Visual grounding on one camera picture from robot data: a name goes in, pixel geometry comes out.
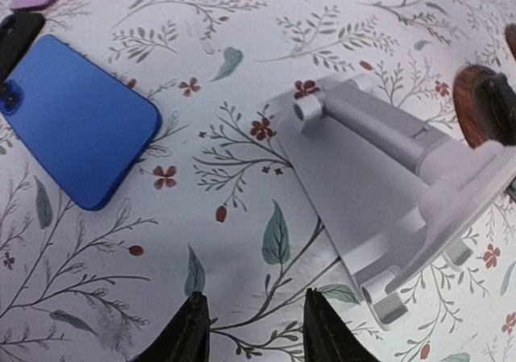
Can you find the wooden round base stand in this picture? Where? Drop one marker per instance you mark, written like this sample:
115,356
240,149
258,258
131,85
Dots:
510,35

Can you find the blue phone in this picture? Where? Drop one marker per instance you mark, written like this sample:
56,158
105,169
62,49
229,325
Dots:
84,127

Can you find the white silver stand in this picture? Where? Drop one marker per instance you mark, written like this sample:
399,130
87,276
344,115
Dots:
393,192

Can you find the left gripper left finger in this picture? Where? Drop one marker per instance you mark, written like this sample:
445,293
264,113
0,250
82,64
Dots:
186,337

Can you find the black phone face down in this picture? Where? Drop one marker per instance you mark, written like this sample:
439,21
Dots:
18,31

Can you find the dark round base stand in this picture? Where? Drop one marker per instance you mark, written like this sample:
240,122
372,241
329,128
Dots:
485,106

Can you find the floral table mat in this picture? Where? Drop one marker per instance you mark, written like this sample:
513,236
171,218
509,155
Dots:
215,205

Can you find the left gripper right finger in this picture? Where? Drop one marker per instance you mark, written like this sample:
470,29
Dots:
326,338

